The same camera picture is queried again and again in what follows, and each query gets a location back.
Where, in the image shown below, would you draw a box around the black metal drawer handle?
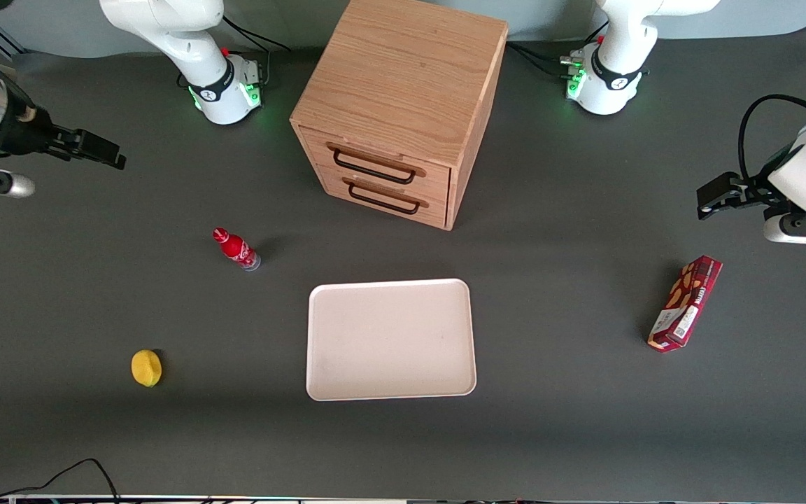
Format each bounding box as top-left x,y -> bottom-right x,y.
326,142 -> 427,186
342,177 -> 430,216

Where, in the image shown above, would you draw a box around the red snack box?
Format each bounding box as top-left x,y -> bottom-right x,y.
647,255 -> 723,354

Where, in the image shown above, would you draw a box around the wooden drawer with handle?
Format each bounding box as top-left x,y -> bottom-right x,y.
300,127 -> 452,205
316,171 -> 448,229

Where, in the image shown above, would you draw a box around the beige rectangular tray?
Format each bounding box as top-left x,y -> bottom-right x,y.
306,279 -> 478,403

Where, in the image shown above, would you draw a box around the yellow lemon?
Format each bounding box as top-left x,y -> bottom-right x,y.
131,349 -> 163,388

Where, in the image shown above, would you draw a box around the black left base cables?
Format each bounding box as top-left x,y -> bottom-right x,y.
507,21 -> 611,79

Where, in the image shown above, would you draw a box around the wooden drawer cabinet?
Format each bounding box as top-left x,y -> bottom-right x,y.
290,0 -> 509,232

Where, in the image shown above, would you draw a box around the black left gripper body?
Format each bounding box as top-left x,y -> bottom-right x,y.
740,174 -> 790,212

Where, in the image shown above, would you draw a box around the black right base cable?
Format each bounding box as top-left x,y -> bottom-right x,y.
221,15 -> 293,86

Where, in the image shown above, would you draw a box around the red coke bottle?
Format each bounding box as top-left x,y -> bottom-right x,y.
213,227 -> 262,272

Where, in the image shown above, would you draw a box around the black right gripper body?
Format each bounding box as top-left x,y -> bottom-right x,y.
0,104 -> 83,159

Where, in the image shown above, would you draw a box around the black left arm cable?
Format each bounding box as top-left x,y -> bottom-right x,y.
738,94 -> 806,184

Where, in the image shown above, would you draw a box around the black cable at table edge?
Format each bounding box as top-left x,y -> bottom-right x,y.
0,458 -> 121,504

